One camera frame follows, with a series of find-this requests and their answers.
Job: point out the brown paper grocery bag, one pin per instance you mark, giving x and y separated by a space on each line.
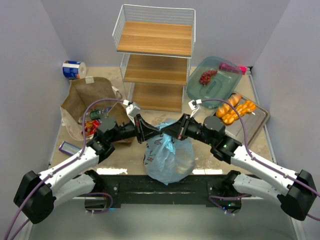
82 93

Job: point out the red candy bag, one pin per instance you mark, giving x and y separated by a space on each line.
90 128

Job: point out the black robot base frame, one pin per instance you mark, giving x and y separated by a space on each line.
208 190

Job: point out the purple chocolate bar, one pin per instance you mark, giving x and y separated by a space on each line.
68 148

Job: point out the metal tray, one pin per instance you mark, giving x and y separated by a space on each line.
254 123

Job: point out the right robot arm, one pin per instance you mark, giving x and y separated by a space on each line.
295 192

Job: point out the pink purple toy vegetable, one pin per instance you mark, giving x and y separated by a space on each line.
228 68

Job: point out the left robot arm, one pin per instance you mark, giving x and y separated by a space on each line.
39 193

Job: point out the light blue plastic bag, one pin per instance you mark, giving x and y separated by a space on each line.
168 160

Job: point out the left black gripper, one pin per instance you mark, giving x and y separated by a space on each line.
139 128

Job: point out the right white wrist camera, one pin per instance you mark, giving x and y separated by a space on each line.
195 107

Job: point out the red grape bunch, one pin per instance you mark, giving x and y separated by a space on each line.
206 76

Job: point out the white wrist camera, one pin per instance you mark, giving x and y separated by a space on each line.
132 109
195 107

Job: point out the pink small object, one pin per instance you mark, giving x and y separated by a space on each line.
243 69

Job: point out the green label water bottle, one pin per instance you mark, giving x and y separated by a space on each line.
97 114

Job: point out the teal plastic food container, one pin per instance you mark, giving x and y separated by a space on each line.
221 85

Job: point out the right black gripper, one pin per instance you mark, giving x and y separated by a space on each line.
185 126

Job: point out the blue white toilet paper roll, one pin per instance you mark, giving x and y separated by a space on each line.
74 70

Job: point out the long bread loaf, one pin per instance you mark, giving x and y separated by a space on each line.
224 108

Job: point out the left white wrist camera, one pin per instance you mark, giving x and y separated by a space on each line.
132 109

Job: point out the orange croissant bread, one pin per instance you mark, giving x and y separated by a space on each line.
244 108

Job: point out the white wire wooden shelf rack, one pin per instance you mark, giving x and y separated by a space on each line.
155 47

